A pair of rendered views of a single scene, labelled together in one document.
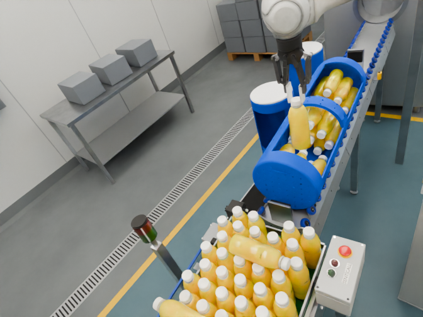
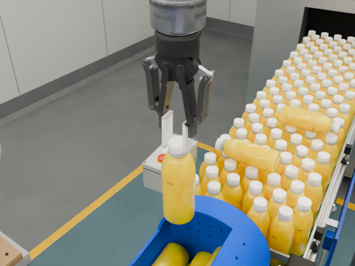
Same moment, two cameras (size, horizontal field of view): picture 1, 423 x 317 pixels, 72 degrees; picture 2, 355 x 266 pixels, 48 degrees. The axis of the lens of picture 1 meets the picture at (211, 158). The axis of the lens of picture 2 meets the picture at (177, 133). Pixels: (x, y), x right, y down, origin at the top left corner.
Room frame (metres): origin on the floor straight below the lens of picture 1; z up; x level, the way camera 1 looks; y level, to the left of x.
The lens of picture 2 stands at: (1.45, -0.52, 1.88)
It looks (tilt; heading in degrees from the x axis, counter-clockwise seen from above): 34 degrees down; 164
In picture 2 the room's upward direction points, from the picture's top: straight up
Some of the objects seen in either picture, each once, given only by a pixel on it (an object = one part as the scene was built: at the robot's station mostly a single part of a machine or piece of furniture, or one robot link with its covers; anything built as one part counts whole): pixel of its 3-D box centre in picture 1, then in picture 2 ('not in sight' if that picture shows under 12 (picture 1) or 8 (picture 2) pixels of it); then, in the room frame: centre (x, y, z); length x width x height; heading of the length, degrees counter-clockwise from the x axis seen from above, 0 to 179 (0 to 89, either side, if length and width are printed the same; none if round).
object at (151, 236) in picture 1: (146, 232); not in sight; (0.77, 0.33, 1.18); 0.06 x 0.06 x 0.05
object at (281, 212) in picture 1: (281, 212); not in sight; (0.78, -0.20, 0.99); 0.10 x 0.02 x 0.12; 45
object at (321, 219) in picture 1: (344, 111); not in sight; (1.51, -0.94, 0.79); 2.17 x 0.29 x 0.34; 135
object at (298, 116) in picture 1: (299, 124); (178, 183); (0.85, -0.35, 1.34); 0.07 x 0.07 x 0.19
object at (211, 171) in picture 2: (292, 244); (212, 171); (0.56, -0.15, 1.09); 0.04 x 0.04 x 0.02
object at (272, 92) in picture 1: (270, 92); not in sight; (1.68, -0.52, 1.03); 0.28 x 0.28 x 0.01
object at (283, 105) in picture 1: (280, 143); not in sight; (1.68, -0.52, 0.59); 0.28 x 0.28 x 0.88
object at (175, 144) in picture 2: (296, 101); (178, 145); (0.86, -0.35, 1.44); 0.04 x 0.04 x 0.02
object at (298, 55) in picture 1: (290, 49); (177, 55); (0.86, -0.35, 1.63); 0.08 x 0.07 x 0.09; 44
